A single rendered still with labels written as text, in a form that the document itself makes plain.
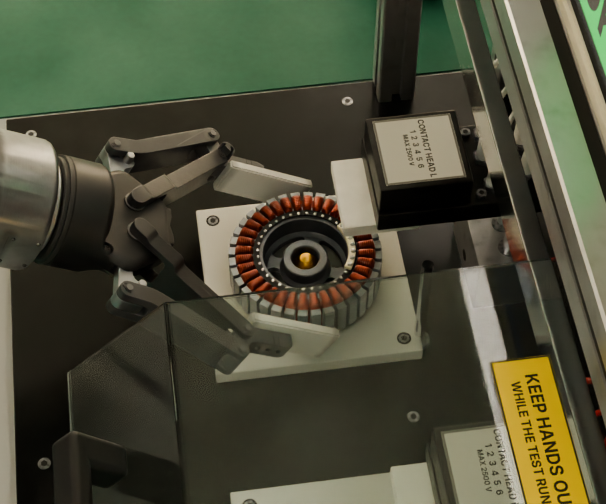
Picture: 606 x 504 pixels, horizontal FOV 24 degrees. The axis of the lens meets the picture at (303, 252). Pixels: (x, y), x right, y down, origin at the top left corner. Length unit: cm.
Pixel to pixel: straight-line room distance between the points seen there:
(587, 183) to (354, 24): 60
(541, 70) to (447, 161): 22
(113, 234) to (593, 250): 39
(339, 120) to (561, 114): 46
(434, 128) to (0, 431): 38
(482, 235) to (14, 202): 34
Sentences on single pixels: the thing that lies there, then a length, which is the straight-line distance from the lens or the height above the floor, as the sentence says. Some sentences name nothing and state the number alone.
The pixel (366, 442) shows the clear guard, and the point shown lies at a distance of 69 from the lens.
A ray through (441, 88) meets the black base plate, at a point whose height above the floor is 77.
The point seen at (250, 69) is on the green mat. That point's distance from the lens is 126.
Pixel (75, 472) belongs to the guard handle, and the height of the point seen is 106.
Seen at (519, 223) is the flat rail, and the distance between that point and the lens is 80.
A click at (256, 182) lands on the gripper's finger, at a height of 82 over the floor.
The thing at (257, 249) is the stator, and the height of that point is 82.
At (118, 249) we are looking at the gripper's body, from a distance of 98.
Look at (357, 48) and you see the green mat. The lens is 128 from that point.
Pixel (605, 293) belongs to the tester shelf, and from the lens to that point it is 69.
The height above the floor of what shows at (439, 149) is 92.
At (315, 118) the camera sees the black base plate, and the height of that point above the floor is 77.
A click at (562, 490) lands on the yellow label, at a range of 69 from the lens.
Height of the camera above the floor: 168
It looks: 55 degrees down
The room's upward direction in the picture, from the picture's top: straight up
